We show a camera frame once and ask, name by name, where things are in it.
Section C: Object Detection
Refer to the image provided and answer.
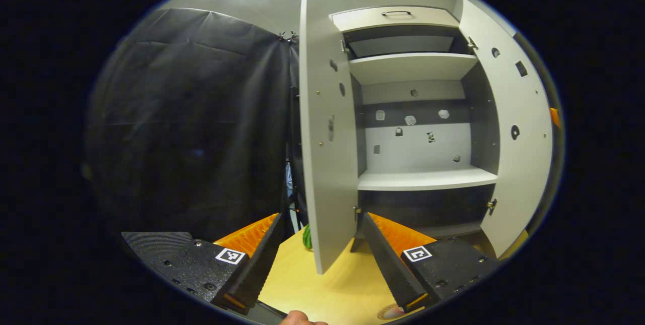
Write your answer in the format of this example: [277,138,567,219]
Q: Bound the white cabinet shelf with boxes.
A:
[349,53,478,85]
[358,165,498,191]

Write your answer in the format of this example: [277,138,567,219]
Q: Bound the white cabinet door calendar sticker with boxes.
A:
[458,0,555,259]

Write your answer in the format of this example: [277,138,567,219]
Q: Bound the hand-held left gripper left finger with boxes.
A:
[151,213,284,315]

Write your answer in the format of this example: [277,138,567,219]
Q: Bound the white cabinet door camera sticker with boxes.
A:
[298,0,359,275]

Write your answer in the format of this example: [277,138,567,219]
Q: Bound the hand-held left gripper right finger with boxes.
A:
[360,212,500,315]

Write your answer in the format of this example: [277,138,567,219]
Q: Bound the round coaster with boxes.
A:
[377,303,406,321]

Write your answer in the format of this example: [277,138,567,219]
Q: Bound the grey and white cabinet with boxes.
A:
[330,6,499,252]

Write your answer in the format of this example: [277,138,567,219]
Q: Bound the white cabinet drawer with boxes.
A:
[330,6,460,33]

